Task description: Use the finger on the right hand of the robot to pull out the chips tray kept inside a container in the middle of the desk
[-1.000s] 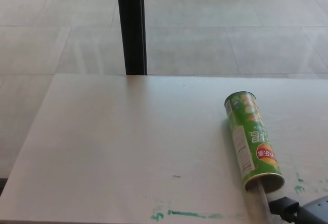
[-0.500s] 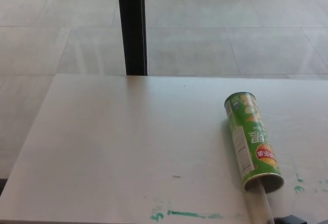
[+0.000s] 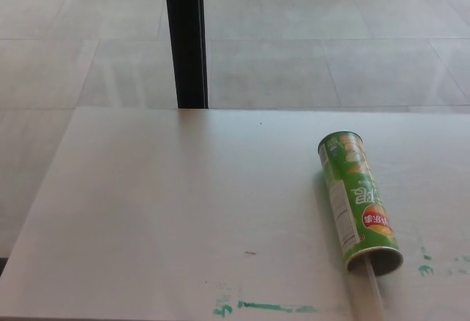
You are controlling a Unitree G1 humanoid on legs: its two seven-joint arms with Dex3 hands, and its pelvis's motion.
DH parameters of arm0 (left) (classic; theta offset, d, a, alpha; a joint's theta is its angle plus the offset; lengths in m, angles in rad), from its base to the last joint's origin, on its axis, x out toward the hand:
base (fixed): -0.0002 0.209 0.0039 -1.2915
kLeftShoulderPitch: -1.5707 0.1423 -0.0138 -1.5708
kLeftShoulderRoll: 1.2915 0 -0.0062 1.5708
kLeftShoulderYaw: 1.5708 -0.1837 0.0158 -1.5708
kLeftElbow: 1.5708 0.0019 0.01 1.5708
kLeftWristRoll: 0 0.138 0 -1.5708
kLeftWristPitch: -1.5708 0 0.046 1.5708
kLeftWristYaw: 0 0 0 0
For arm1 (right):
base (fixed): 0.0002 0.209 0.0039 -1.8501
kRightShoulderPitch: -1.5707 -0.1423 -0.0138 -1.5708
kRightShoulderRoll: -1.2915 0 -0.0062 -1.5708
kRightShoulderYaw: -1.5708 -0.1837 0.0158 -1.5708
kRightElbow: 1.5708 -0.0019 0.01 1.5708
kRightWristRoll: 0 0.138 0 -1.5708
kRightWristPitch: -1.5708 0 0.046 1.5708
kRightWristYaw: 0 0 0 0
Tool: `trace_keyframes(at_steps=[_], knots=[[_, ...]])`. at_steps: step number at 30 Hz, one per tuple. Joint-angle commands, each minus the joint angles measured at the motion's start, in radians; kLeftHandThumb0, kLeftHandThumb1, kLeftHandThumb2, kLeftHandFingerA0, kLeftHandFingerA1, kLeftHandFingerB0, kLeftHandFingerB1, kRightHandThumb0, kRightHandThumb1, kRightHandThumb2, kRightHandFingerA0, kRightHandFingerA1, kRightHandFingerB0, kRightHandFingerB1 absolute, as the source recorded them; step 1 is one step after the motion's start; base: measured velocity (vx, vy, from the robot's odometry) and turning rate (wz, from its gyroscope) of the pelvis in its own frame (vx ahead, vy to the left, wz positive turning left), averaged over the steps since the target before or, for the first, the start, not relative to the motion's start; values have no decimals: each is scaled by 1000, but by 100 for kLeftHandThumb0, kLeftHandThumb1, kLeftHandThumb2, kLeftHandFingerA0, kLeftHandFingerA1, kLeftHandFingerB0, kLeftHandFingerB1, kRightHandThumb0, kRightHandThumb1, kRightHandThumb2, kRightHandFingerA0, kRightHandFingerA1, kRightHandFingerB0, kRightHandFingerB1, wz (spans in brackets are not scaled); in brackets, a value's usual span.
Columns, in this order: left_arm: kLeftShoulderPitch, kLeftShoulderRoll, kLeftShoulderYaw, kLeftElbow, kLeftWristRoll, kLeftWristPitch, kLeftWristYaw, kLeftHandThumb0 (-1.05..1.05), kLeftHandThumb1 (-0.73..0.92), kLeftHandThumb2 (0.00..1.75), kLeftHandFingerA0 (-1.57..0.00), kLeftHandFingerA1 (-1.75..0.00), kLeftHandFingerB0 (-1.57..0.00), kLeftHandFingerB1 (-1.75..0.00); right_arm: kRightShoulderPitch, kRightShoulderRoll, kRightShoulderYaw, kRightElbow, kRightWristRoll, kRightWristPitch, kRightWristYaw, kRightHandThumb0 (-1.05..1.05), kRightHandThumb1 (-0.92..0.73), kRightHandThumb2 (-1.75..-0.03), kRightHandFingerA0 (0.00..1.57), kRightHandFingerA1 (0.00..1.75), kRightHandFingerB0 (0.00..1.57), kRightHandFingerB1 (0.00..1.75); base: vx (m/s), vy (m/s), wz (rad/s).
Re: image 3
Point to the black vertical post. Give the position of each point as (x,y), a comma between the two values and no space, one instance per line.
(187,42)

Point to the clear plastic chips tray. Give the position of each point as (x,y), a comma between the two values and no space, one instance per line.
(372,273)

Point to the green cylindrical chips can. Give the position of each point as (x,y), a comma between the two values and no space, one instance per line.
(352,192)

